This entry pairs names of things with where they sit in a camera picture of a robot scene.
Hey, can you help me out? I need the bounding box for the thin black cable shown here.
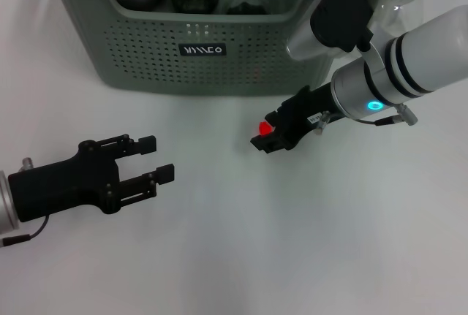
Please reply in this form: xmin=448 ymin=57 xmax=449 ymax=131
xmin=356 ymin=115 xmax=403 ymax=126
xmin=0 ymin=216 xmax=50 ymax=247

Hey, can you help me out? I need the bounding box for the grey-green perforated storage bin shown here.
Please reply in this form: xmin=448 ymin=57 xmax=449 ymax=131
xmin=38 ymin=0 xmax=377 ymax=96

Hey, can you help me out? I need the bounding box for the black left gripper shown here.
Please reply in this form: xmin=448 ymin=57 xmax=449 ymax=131
xmin=7 ymin=133 xmax=176 ymax=223

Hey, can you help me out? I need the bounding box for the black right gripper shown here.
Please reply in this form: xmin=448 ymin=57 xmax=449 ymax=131
xmin=250 ymin=83 xmax=344 ymax=155

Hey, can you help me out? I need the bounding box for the transparent cable plug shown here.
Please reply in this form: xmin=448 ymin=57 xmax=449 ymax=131
xmin=313 ymin=110 xmax=332 ymax=136

